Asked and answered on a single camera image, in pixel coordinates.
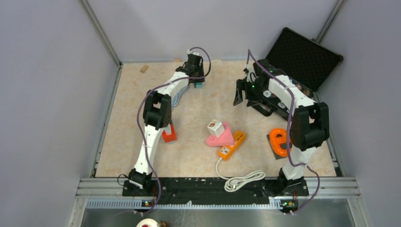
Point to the red white emergency button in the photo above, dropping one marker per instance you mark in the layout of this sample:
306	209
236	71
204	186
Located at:
148	222

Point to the pink triangular power strip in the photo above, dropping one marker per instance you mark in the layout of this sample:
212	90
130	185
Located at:
226	139

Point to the small wooden block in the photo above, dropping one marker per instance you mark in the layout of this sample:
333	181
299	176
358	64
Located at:
144	68

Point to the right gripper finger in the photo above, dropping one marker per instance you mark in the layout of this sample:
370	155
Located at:
238	92
254	99

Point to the grey mat under toy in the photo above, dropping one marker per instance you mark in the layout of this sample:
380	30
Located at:
275	155

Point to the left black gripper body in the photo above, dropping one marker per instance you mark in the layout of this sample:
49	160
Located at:
199	71

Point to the blue power strip with cable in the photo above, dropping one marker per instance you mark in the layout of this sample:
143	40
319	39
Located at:
177	97

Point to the red cube socket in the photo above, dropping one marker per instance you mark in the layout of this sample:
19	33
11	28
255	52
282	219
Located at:
169	134

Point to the black open case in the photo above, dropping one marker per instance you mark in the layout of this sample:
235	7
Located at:
306	63

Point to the teal plug adapter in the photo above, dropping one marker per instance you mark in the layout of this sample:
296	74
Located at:
198	85

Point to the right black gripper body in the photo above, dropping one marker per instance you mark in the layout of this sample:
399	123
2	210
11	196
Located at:
253	90

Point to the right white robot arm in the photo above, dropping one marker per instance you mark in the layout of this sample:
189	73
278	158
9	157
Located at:
307	128

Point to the white cube socket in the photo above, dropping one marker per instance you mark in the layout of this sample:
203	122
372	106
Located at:
215	128

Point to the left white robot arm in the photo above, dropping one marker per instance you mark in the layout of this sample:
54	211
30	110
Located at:
157	113

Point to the orange power strip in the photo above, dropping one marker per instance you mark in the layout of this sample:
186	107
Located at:
227	151

